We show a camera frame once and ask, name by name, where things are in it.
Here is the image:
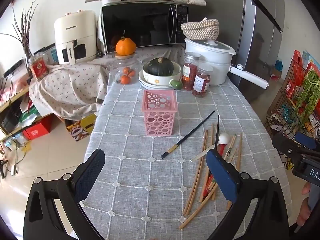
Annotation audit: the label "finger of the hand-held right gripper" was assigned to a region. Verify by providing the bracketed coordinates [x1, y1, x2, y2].
[294, 132, 320, 155]
[272, 133, 304, 165]

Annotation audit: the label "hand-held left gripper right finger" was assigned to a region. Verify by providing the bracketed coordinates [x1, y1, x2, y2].
[206, 149, 292, 240]

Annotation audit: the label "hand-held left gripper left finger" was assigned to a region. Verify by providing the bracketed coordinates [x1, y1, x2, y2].
[23, 149, 105, 240]

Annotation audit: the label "bunch of wooden chopsticks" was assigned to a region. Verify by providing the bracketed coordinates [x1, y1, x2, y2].
[178, 123, 243, 230]

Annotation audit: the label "red plastic spoon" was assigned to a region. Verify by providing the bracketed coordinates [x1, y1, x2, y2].
[202, 142, 227, 197]

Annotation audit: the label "white spoon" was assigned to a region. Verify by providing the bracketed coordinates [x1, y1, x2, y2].
[191, 133, 230, 163]

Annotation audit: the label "black chopstick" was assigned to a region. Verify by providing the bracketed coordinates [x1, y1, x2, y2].
[161, 110, 215, 159]
[214, 114, 220, 151]

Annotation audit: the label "pink perforated utensil basket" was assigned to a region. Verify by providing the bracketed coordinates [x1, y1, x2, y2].
[141, 89, 178, 137]

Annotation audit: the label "person's right hand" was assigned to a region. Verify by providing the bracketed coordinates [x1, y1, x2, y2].
[297, 181, 313, 227]

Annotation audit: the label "yellow printed cardboard box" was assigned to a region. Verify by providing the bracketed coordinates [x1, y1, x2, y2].
[64, 114, 97, 142]

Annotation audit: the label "grey checked tablecloth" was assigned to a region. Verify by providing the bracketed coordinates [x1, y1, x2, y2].
[84, 76, 293, 240]

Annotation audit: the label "red cardboard box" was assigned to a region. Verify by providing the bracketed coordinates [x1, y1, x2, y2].
[22, 120, 54, 140]

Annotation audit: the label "red snack bag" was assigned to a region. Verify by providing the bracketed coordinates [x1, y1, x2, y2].
[285, 50, 303, 99]

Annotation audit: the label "floral draped sheet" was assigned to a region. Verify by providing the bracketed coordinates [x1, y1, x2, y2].
[29, 45, 185, 120]

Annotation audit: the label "clear jar of red fruit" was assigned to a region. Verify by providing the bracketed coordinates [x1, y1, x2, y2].
[192, 64, 214, 97]
[182, 52, 201, 90]

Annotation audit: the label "glass jar with wooden lid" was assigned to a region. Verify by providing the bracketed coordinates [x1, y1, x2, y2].
[107, 51, 144, 85]

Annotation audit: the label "wooden shelf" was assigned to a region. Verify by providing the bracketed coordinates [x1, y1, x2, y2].
[0, 85, 31, 137]

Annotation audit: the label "grey refrigerator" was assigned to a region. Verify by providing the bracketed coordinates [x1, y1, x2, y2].
[182, 0, 285, 103]

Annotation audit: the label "red label jar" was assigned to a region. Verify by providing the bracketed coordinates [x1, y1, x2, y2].
[28, 54, 49, 82]

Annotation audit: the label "white and blue box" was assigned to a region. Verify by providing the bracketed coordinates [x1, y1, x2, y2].
[34, 44, 58, 65]

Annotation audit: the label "dark green squash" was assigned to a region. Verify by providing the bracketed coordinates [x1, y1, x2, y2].
[147, 57, 174, 77]

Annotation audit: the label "white pot lid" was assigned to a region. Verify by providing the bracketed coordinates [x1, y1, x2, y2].
[185, 37, 237, 56]

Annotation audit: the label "large orange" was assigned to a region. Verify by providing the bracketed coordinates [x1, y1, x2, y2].
[115, 31, 137, 56]

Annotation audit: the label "cream air fryer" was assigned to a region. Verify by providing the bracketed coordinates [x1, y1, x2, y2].
[54, 10, 98, 65]

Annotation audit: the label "black microwave oven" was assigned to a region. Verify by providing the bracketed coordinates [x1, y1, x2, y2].
[97, 0, 189, 55]

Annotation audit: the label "dried branches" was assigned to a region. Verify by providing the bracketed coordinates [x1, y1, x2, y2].
[0, 0, 39, 58]

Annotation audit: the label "black wire rack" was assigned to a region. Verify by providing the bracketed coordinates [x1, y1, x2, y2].
[265, 57, 320, 155]

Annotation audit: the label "green stringy bundle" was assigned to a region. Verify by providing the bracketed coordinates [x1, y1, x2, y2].
[296, 70, 320, 125]

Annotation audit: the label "floor cables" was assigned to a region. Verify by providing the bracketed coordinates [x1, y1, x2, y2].
[0, 127, 28, 179]

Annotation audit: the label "white pot with handle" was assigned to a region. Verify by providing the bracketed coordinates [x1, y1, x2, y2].
[184, 47, 269, 89]

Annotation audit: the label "cream bowl with green handle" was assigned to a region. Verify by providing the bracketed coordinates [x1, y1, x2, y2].
[142, 61, 183, 90]

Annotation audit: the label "woven rope basket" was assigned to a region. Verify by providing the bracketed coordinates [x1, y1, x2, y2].
[180, 17, 220, 40]

